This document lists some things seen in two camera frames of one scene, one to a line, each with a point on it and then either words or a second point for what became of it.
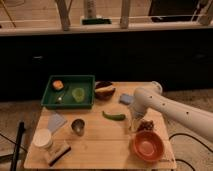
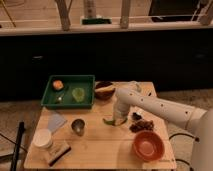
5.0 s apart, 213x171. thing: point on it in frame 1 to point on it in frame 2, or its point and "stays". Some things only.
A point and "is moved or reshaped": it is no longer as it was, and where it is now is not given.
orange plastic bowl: (148, 145) stays
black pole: (21, 130) stays
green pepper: (114, 117) is moved or reshaped
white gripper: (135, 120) to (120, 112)
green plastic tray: (70, 92) stays
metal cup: (78, 125) stays
